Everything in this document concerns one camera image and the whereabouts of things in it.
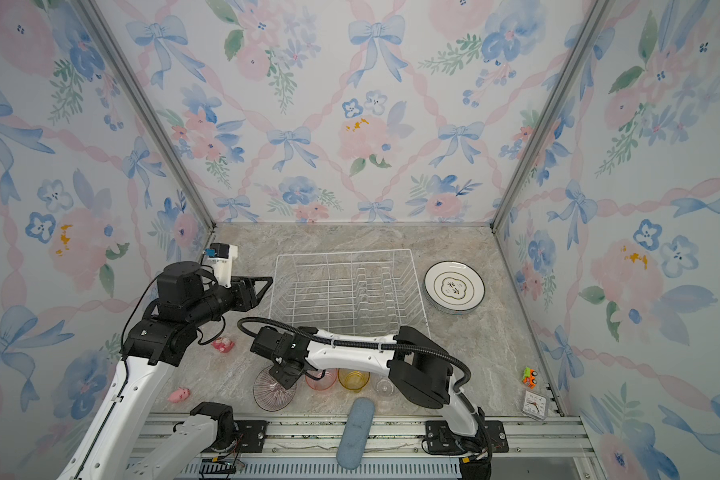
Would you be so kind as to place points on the aluminium front rail frame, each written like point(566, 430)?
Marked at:
point(398, 447)

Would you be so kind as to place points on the white wire dish rack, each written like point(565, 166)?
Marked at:
point(359, 293)

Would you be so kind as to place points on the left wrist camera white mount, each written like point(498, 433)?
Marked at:
point(220, 258)

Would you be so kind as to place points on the aluminium corner post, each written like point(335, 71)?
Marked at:
point(585, 39)
point(103, 36)

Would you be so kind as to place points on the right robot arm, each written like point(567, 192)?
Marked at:
point(420, 369)

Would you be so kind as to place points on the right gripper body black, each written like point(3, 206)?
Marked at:
point(282, 375)

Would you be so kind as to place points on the clear glass cup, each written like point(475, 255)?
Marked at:
point(384, 387)

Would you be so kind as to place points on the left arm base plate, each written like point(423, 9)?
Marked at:
point(245, 436)

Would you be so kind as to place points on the yellow translucent cup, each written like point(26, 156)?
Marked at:
point(353, 380)

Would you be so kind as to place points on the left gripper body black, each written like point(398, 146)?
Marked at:
point(219, 302)

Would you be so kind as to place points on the orange green small toy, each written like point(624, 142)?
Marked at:
point(529, 377)

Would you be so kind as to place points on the ribbed ceramic bowl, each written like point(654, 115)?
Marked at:
point(269, 395)

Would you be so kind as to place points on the red small toy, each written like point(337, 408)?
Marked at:
point(223, 344)

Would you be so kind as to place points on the aluminium corner post left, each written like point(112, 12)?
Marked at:
point(103, 36)

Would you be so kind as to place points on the pink small toy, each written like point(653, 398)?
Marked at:
point(179, 395)

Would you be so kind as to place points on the white plate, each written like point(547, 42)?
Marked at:
point(454, 287)

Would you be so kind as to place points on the aluminium corner post right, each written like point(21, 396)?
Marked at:
point(585, 39)

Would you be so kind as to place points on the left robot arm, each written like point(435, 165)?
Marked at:
point(106, 448)

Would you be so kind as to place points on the pink translucent cup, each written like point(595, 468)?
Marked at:
point(321, 380)

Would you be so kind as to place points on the small white clock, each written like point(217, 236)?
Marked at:
point(534, 405)

